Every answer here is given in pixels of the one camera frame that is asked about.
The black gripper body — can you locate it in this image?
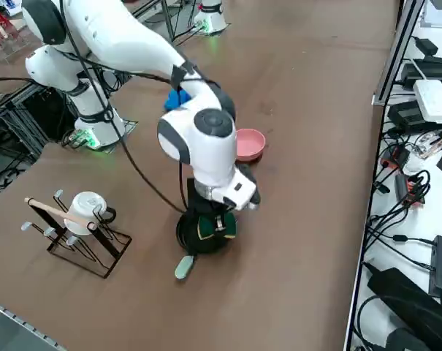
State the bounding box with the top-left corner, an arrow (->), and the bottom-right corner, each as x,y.
190,195 -> 239,220

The green and yellow sponge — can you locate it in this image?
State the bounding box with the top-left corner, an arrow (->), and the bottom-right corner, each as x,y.
194,214 -> 238,242

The pink bowl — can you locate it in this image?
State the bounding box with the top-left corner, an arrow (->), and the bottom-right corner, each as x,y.
235,128 -> 267,162

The blue cloth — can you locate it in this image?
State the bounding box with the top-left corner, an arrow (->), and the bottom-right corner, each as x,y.
164,87 -> 192,113

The white mug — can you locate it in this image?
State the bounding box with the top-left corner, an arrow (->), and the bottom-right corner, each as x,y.
64,191 -> 110,236

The orange and black connector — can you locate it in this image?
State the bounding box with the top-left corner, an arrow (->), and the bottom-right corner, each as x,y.
379,144 -> 411,171
403,178 -> 428,208

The printed packet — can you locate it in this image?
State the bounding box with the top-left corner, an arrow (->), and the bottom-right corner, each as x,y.
412,129 -> 442,160

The white router box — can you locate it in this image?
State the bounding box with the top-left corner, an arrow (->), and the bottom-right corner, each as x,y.
413,79 -> 442,124

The clear acrylic shelf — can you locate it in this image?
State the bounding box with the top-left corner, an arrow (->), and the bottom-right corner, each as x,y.
0,7 -> 34,65

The long black device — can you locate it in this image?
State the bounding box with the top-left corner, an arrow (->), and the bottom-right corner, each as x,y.
399,56 -> 442,91

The small black power adapter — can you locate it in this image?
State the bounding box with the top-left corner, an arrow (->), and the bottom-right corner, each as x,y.
414,36 -> 440,56

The black pan with green handle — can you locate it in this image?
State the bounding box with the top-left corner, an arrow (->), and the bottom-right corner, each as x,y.
172,210 -> 240,281

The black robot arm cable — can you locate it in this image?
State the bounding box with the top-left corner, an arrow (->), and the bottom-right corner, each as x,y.
59,0 -> 214,215

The black wire cup rack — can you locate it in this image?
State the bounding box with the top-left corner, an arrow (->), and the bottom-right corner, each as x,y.
23,189 -> 133,280

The black metal frame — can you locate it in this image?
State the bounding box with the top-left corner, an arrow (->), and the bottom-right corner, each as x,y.
0,76 -> 79,165

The aluminium rail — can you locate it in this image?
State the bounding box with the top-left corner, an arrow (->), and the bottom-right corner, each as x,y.
0,298 -> 66,351

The aluminium profile post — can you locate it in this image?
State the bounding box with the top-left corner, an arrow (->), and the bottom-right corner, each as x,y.
372,0 -> 426,107

